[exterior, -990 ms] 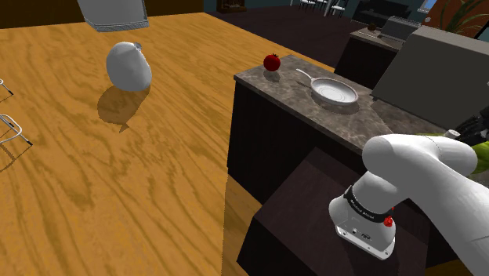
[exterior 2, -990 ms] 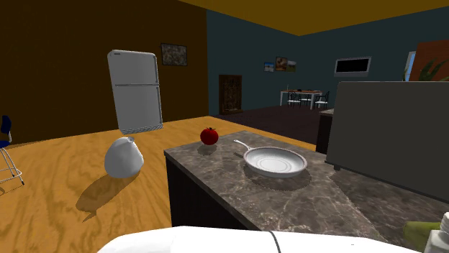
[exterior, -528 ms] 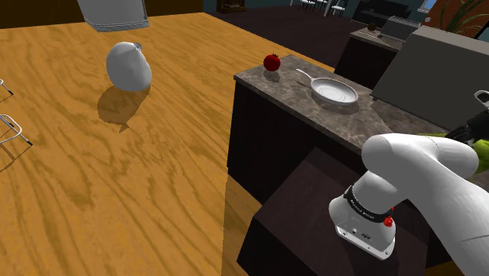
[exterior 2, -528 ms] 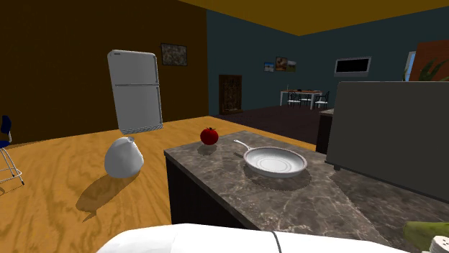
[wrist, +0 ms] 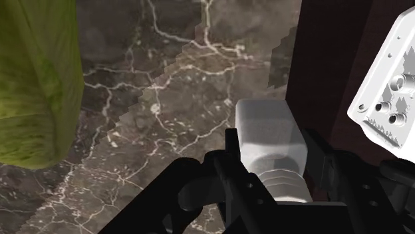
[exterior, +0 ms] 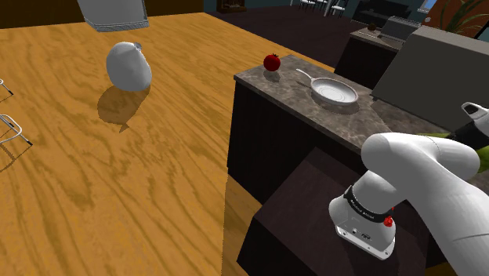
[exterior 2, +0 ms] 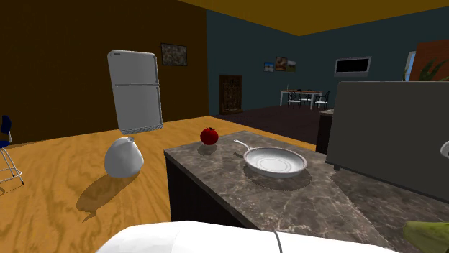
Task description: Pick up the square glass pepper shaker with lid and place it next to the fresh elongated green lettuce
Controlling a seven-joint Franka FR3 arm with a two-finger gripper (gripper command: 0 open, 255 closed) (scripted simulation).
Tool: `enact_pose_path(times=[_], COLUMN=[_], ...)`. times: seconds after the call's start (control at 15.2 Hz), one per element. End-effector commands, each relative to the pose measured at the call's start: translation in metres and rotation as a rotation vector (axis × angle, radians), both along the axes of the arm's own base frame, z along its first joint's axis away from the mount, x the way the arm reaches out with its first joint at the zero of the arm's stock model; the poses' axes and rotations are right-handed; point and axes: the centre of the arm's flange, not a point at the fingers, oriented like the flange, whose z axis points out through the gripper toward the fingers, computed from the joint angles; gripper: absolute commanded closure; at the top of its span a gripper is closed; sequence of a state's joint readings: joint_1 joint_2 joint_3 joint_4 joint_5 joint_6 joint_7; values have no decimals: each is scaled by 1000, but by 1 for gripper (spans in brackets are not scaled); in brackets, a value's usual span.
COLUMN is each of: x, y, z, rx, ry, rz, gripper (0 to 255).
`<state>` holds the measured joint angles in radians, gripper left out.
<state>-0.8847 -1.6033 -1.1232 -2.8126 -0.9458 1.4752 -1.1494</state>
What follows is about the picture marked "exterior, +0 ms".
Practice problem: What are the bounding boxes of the grey slanted box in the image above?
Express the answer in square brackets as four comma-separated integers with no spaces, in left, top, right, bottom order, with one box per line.
[371,24,489,133]

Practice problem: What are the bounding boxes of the grey refrigerator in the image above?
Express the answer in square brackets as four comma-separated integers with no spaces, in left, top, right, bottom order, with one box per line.
[77,0,150,33]

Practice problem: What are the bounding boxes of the white frying pan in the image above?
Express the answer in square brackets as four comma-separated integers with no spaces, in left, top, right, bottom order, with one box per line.
[295,67,359,107]

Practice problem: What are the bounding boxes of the white dining chairs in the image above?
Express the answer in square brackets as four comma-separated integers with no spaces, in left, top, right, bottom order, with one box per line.
[299,0,350,18]

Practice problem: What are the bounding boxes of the red tomato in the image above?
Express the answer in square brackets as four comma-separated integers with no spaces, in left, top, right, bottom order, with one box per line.
[263,53,282,72]

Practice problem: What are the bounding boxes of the dark side counter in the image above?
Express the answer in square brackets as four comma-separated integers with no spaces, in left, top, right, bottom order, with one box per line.
[334,27,405,90]

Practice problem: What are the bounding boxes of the grey egg-shaped bin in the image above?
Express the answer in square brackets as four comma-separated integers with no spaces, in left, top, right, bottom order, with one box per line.
[105,41,153,93]

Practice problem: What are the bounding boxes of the green potted plant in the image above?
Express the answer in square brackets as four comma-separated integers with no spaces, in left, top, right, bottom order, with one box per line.
[439,0,489,34]

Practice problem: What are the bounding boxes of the dark kitchen counter cabinet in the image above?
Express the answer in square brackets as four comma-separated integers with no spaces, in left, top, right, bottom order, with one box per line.
[226,54,489,205]

